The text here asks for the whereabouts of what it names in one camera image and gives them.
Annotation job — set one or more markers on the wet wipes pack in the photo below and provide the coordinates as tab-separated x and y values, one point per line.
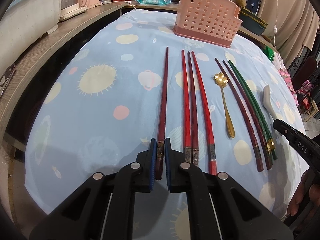
154	2

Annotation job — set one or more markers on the pink perforated utensil holder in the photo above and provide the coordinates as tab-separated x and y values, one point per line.
211	21

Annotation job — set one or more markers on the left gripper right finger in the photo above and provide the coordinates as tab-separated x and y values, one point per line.
173	159

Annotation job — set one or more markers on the stacked blue yellow bowls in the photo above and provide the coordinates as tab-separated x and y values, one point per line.
252	22

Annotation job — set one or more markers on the blue patterned tablecloth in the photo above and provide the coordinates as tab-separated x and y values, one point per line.
103	110

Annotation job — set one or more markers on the white plastic basin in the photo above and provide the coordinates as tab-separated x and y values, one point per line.
23	23

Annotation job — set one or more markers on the pink floral cloth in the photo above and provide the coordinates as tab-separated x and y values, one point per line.
278	63

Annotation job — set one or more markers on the dark red patterned chopstick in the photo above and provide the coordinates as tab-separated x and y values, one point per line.
194	124

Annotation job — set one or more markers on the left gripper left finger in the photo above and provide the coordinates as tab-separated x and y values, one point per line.
146	178

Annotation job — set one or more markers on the gold flower spoon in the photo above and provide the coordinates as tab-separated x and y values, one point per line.
225	99

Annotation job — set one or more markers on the bright red chopstick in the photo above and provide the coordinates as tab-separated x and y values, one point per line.
186	113
212	164

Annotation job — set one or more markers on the green chopstick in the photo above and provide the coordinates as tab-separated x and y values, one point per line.
272	142
256	108

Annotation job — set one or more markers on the maroon chopstick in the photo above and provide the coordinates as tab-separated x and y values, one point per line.
250	130
261	136

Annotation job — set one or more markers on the beige curtain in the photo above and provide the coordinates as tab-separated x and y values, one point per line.
292	25

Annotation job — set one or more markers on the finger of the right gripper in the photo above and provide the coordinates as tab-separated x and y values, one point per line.
285	129

